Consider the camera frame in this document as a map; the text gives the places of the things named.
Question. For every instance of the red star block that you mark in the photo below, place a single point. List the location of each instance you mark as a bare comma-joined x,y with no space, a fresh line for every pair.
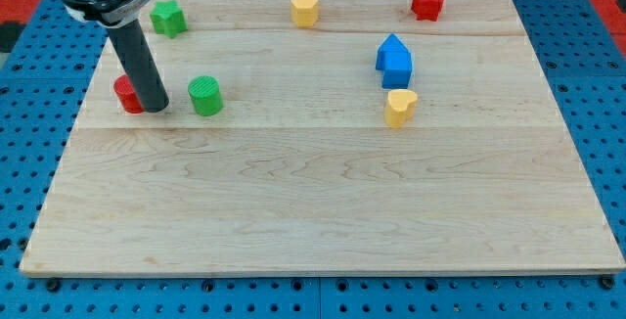
427,10

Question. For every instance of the yellow hexagon block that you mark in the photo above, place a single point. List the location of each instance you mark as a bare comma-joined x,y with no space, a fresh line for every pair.
304,13

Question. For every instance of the green star block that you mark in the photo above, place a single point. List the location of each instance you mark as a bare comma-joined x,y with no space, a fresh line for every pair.
168,18

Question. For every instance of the red cylinder block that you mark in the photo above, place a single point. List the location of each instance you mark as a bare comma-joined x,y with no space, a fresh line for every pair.
126,95

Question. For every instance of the light wooden board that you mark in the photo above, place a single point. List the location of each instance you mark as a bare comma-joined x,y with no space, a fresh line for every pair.
299,175

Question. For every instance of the yellow heart block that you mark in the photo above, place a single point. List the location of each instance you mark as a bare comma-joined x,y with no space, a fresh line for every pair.
399,107

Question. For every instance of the blue triangle block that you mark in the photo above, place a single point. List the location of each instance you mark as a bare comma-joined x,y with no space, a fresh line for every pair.
392,43

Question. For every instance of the green cylinder block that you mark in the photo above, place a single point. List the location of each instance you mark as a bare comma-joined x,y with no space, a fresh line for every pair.
205,95

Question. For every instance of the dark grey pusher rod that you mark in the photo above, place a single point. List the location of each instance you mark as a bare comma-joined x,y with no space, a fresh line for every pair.
133,51

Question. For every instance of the blue cube block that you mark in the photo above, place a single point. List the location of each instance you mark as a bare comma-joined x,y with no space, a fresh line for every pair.
396,69

